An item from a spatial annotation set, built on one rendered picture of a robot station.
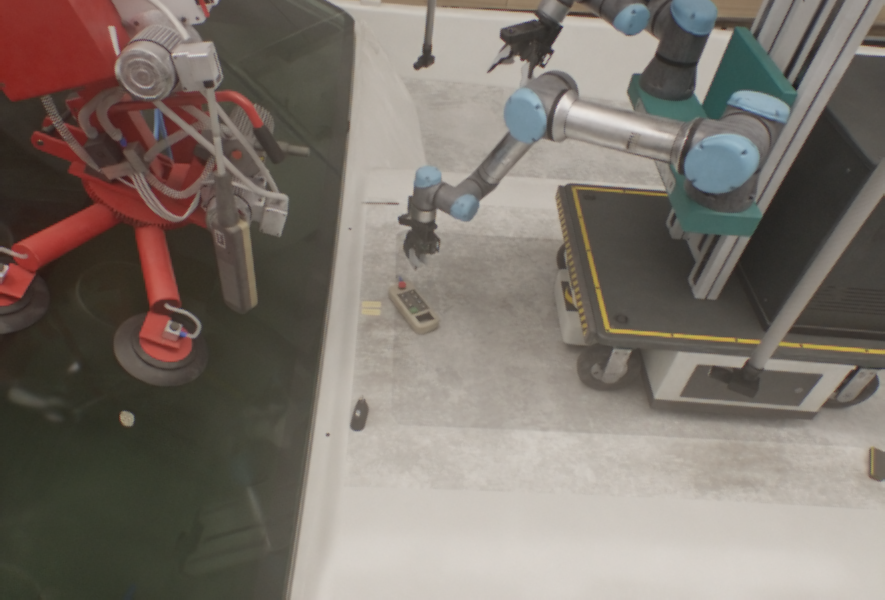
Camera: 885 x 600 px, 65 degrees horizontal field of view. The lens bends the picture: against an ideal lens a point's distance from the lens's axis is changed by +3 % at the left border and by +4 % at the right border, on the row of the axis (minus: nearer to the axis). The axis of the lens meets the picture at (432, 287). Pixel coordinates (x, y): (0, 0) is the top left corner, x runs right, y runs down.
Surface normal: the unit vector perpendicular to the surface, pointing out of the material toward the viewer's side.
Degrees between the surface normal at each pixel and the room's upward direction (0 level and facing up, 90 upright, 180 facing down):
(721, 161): 89
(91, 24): 70
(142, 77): 81
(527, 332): 0
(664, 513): 3
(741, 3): 90
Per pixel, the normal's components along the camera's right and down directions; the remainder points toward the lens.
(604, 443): 0.10, -0.72
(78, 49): 0.02, 0.69
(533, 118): -0.67, 0.47
